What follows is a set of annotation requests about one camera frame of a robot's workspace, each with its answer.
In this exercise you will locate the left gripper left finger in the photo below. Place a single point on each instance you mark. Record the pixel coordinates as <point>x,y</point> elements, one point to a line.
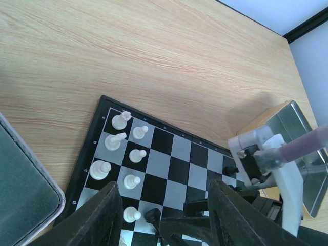
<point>96,222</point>

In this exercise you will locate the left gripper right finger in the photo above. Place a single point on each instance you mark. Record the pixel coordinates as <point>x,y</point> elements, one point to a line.
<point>235,221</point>

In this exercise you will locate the black knight chess piece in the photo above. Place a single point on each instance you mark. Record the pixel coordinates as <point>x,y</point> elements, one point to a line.
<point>153,217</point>

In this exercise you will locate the white bishop chess piece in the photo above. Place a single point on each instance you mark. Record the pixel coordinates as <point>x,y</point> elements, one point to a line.
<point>100,169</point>

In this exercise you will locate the black silver chess board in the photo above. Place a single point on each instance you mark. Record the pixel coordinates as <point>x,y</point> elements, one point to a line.
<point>177,168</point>

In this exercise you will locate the white knight chess piece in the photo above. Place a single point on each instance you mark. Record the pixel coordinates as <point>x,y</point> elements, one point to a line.
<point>113,142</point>

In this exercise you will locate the white rook chess piece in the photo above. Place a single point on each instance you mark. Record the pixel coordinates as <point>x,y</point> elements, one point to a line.
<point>119,122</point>

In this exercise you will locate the white pawn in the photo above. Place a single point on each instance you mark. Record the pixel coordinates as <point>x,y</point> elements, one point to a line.
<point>131,181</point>
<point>139,132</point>
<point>136,155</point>
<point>131,214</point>

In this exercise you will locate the silver tin lid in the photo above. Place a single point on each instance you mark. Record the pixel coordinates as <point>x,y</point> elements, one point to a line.
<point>30,197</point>

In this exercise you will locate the gold tin box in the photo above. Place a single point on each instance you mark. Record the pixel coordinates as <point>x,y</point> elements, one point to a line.
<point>304,145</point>

